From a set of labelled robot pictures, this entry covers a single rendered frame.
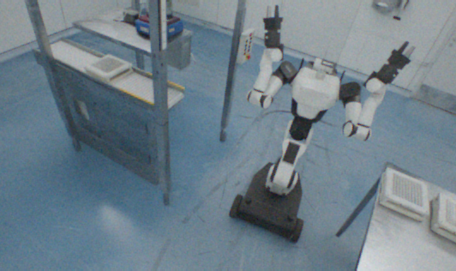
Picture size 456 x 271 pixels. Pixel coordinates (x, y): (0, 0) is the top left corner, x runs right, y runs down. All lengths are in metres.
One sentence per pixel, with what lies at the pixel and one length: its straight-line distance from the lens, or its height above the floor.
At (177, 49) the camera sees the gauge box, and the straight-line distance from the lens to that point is 1.77.
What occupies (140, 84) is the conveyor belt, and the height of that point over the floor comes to 0.94.
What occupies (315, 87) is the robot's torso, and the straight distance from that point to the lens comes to 1.71.
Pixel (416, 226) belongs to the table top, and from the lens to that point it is 1.79.
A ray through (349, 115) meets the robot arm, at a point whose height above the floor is 1.19.
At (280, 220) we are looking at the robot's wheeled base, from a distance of 2.27.
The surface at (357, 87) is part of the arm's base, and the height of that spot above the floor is 1.30.
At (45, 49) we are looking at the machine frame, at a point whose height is 1.08.
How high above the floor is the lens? 2.06
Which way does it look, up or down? 42 degrees down
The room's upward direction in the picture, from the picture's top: 9 degrees clockwise
